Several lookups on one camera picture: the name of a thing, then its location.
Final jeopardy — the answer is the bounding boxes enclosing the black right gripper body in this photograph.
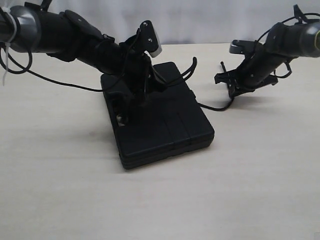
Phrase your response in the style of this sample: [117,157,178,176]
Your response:
[236,47,285,88]

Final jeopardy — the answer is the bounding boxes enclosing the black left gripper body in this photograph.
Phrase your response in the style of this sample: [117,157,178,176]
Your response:
[117,34,151,100]

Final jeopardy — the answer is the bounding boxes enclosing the black rope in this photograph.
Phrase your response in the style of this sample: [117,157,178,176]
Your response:
[162,56,237,111]

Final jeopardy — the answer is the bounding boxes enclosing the black plastic case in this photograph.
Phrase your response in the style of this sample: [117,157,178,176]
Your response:
[100,74,215,170]

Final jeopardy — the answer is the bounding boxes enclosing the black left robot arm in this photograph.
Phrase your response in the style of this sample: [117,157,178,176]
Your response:
[0,0,168,118]

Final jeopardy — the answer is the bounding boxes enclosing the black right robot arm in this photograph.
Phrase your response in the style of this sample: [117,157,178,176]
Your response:
[214,21,320,99]

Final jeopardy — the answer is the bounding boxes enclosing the white zip tie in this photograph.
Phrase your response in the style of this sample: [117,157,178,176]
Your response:
[0,6,18,86]

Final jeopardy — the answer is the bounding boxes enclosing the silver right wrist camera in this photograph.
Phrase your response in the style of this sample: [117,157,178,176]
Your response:
[229,39,259,55]

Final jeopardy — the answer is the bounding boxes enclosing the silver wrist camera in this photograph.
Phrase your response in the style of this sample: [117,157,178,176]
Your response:
[139,20,162,58]
[229,39,259,55]

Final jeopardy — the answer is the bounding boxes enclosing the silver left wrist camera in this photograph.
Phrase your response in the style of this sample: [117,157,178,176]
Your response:
[139,20,162,58]

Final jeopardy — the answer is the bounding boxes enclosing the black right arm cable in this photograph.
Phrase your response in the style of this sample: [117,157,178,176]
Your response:
[239,3,320,80]

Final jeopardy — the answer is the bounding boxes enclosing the thin black cable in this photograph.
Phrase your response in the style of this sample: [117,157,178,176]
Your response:
[0,44,141,92]

